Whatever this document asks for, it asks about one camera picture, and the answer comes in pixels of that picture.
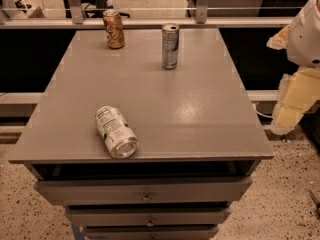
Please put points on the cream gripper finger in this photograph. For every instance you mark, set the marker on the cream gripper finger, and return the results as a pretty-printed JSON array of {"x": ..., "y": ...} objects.
[
  {"x": 279, "y": 40},
  {"x": 297, "y": 93}
]

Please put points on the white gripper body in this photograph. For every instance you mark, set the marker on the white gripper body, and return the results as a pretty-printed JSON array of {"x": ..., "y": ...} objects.
[{"x": 306, "y": 39}]

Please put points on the white green 7up can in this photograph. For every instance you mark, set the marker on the white green 7up can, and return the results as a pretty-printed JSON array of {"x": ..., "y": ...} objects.
[{"x": 120, "y": 140}]

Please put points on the silver blue energy drink can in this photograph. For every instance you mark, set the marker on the silver blue energy drink can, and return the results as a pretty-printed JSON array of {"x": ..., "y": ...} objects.
[{"x": 170, "y": 45}]

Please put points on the brown orange soda can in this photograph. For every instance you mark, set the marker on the brown orange soda can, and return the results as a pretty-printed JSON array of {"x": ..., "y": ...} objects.
[{"x": 114, "y": 28}]

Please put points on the grey drawer cabinet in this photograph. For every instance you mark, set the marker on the grey drawer cabinet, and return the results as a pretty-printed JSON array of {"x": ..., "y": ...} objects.
[{"x": 195, "y": 121}]

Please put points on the top grey drawer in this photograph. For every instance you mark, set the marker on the top grey drawer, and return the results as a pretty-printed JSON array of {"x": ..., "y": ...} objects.
[{"x": 143, "y": 191}]

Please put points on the grey drawer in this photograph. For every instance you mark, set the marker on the grey drawer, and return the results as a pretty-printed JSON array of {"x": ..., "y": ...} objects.
[
  {"x": 148, "y": 216},
  {"x": 143, "y": 191},
  {"x": 152, "y": 233}
]

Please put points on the middle grey drawer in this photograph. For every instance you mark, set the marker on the middle grey drawer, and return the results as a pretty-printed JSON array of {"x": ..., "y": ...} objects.
[{"x": 148, "y": 216}]

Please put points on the bottom grey drawer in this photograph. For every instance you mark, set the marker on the bottom grey drawer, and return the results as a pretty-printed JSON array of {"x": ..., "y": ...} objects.
[{"x": 152, "y": 233}]

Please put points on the metal railing frame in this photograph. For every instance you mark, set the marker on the metal railing frame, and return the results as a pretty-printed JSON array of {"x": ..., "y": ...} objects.
[{"x": 51, "y": 14}]

